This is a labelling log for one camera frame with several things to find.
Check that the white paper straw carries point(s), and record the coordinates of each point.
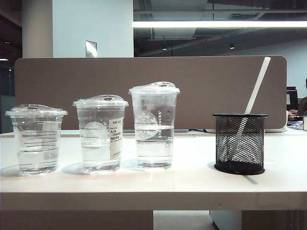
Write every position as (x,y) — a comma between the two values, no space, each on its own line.
(257,83)

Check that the black mesh pen holder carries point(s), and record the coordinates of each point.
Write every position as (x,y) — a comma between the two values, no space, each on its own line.
(254,165)

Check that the large clear cup lid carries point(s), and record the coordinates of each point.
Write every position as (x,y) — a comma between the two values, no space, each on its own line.
(153,89)

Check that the large clear Starbucks cup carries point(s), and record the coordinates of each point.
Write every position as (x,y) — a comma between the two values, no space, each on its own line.
(153,148)

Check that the medium clear cup lid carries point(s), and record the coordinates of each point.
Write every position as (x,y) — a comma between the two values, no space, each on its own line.
(100,101)

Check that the medium clear labelled cup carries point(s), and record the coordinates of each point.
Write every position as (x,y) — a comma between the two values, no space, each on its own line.
(96,153)

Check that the small clear cup lid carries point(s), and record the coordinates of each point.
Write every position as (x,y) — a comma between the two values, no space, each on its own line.
(36,110)

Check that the small clear plastic cup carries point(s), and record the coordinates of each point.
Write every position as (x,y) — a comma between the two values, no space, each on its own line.
(36,155)

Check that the brown fabric desk partition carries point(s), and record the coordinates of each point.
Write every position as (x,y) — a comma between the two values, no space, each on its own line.
(204,83)

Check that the red illuminated ceiling sign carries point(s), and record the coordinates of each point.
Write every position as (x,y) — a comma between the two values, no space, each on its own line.
(199,42)

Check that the black ceiling spot lamp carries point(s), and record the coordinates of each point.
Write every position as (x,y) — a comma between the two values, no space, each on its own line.
(232,46)

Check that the long ceiling light strip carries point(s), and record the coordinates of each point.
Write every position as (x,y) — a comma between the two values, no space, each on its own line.
(216,24)

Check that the brown desk support panel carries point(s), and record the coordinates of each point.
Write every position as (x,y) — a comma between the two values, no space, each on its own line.
(72,220)

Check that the black computer monitor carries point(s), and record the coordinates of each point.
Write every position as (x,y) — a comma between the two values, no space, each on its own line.
(293,98)

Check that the seated person in background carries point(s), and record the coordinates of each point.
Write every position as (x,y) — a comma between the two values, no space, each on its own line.
(303,106)

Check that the small box with dark lid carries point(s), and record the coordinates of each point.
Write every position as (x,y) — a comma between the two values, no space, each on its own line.
(305,123)

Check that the grey ceiling ventilation duct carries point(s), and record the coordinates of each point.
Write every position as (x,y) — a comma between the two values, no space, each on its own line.
(168,33)

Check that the silver wall plaque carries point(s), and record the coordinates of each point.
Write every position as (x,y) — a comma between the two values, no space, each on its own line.
(91,49)

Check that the under-desk pedestal cabinet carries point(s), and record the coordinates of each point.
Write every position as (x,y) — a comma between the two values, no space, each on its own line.
(263,220)

